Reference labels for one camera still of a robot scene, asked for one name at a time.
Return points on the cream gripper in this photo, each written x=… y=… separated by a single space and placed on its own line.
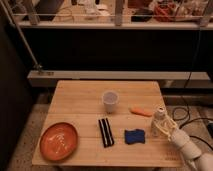
x=168 y=123

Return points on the clear plastic bottle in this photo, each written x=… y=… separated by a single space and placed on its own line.
x=157 y=117

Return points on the orange carrot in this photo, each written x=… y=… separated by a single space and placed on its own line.
x=140 y=111

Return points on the blue sponge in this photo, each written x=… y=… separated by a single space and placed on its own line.
x=134 y=136

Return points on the wooden table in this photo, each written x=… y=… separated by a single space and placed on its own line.
x=80 y=104

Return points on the black striped case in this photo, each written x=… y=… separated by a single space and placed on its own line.
x=106 y=133

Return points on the orange plate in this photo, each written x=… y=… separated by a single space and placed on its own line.
x=58 y=141

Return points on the metal support pole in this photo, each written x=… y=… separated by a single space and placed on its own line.
x=38 y=68

